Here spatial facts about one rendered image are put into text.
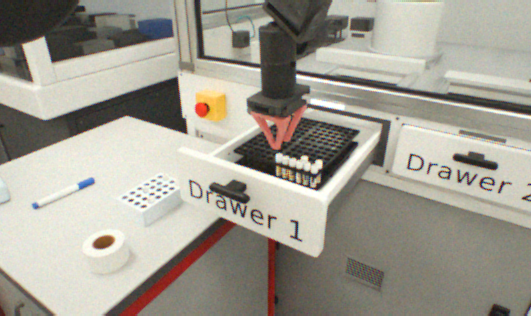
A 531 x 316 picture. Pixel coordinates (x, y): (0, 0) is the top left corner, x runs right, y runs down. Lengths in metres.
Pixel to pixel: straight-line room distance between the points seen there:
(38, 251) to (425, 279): 0.85
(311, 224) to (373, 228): 0.43
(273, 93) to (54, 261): 0.48
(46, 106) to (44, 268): 0.63
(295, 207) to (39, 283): 0.44
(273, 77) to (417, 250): 0.58
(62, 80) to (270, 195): 0.88
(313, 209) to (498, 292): 0.57
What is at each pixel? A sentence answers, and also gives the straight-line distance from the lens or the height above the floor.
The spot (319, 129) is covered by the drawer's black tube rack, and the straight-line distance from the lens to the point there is 0.79.
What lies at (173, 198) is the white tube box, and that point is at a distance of 0.78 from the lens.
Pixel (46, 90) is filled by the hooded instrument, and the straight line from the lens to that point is 1.25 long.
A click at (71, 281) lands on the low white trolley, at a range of 0.70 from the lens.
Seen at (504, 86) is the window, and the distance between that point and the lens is 0.77.
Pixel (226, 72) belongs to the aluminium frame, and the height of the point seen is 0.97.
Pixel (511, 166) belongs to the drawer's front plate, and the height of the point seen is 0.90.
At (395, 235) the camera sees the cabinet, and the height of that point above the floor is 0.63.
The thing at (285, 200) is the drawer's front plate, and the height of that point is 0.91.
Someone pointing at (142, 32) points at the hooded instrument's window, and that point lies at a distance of 1.46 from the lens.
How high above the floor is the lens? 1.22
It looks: 29 degrees down
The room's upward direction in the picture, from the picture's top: straight up
